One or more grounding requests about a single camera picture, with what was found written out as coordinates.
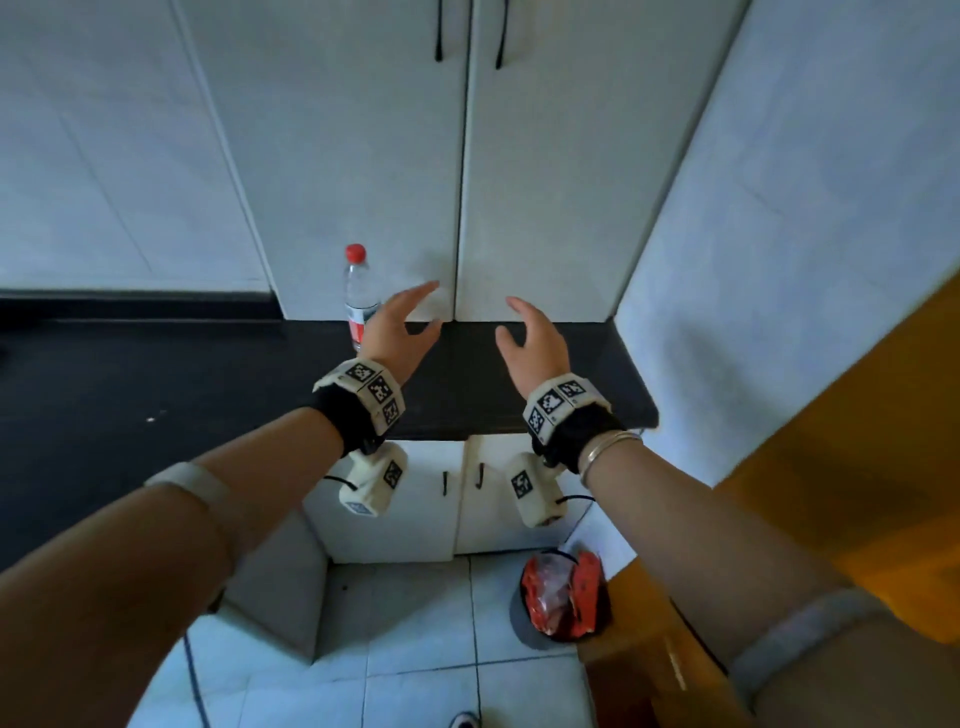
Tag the white cabinet side panel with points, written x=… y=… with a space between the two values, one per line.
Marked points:
x=285 y=585

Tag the person's left thumb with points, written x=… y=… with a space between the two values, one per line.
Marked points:
x=426 y=336

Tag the round dark trash bin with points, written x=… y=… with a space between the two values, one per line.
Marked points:
x=523 y=626

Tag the person's shoe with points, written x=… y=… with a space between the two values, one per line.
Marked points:
x=465 y=721

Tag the person's right hand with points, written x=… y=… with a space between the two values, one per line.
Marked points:
x=541 y=356

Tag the person's left hand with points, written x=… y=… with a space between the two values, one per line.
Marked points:
x=390 y=337

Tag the red plastic bag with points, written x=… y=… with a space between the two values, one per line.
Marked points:
x=562 y=592

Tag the red-capped clear water bottle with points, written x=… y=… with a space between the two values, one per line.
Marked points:
x=360 y=296

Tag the orange wooden door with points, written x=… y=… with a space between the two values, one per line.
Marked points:
x=847 y=480

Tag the grey elbow band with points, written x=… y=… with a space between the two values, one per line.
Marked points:
x=802 y=630
x=202 y=487

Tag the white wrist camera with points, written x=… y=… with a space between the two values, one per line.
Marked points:
x=371 y=480
x=534 y=491

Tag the tall white cabinet door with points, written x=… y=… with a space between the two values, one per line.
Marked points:
x=337 y=150
x=577 y=150

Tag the person's right thumb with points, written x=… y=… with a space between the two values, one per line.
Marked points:
x=505 y=343

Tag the small white cabinet door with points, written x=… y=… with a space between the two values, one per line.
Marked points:
x=487 y=517
x=420 y=525

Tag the person's left forearm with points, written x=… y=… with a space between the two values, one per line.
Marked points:
x=187 y=540

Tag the person's right forearm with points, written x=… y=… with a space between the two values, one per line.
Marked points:
x=712 y=555

